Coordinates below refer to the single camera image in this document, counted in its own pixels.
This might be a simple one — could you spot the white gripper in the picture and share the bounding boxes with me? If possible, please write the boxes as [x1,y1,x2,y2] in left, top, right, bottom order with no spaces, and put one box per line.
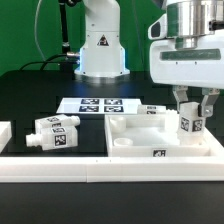
[148,15,224,118]

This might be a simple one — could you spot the white square tabletop part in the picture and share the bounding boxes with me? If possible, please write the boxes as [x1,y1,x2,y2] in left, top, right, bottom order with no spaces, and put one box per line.
[104,114,224,157]

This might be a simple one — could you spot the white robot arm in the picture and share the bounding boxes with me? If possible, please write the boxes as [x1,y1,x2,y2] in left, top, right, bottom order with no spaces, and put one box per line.
[75,0,224,117]

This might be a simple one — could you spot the white sheet with tags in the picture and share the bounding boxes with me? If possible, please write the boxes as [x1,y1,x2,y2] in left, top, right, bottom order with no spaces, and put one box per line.
[56,98,141,114]

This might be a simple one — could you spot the black pole stand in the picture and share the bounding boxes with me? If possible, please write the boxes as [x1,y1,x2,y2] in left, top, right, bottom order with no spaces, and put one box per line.
[58,0,73,72]

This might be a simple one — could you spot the white U-shaped fence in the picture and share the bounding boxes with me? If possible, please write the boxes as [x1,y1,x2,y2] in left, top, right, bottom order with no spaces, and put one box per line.
[0,121,224,184]

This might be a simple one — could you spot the black cables on table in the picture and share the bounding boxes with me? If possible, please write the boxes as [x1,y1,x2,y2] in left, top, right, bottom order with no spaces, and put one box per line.
[19,53,81,72]

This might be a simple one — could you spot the grey hanging cable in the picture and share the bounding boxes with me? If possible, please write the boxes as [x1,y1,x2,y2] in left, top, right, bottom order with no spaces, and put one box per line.
[34,0,48,63]

